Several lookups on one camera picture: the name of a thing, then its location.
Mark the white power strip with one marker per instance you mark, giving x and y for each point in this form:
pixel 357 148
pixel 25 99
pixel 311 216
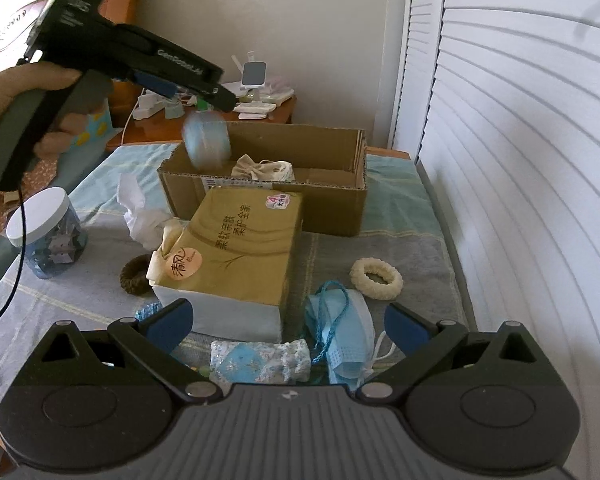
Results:
pixel 150 105

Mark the phone on white stand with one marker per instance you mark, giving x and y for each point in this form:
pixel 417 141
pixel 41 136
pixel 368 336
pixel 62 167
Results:
pixel 254 75

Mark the clear jar with white lid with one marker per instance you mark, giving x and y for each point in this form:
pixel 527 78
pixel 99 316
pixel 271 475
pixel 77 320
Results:
pixel 50 250

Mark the gold tissue pack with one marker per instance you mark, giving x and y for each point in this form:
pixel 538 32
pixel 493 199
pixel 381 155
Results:
pixel 240 260

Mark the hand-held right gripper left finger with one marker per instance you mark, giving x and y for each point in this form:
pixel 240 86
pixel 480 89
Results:
pixel 172 326

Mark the light blue cloth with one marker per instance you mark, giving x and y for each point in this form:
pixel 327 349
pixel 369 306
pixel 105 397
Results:
pixel 207 140

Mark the brown hair scrunchie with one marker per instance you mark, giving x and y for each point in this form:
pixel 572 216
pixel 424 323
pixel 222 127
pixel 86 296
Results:
pixel 129 280

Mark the blue yellow dotted tissue box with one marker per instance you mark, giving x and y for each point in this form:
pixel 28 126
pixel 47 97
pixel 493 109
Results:
pixel 94 127

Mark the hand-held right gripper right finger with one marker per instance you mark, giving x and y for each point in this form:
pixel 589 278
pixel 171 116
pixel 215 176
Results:
pixel 405 330

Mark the beige cloth pouch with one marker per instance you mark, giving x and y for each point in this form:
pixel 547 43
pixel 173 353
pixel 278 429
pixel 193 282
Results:
pixel 260 170

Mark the blue face mask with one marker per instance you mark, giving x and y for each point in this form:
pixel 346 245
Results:
pixel 347 367
pixel 360 320

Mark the white soft pack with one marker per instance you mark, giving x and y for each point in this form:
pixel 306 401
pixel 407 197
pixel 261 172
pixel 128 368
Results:
pixel 280 91

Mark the wooden nightstand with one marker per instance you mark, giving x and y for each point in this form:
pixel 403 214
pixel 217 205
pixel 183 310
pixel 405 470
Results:
pixel 145 135

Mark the person's left hand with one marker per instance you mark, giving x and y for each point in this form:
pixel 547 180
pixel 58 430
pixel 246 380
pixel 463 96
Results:
pixel 25 80

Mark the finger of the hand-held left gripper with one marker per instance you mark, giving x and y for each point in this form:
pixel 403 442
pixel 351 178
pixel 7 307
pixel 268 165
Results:
pixel 200 92

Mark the white printed pillow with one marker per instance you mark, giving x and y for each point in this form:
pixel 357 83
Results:
pixel 5 25

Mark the white router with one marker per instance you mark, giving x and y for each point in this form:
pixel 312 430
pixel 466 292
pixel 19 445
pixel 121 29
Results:
pixel 237 62

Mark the green small bottle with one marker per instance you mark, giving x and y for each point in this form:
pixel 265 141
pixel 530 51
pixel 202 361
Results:
pixel 203 105

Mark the brown cardboard box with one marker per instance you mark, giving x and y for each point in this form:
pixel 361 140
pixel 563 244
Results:
pixel 330 210

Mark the cream hair scrunchie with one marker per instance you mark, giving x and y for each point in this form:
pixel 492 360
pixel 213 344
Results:
pixel 361 280

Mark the white flat dish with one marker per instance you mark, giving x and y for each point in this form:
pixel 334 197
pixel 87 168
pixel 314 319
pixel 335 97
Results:
pixel 252 115

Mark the white tissue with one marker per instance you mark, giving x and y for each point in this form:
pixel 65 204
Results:
pixel 140 220

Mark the white louvered door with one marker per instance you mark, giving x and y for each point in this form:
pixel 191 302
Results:
pixel 530 160
pixel 417 60

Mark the blue lace fabric piece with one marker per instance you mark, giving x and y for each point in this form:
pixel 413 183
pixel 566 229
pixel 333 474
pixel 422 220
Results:
pixel 147 312

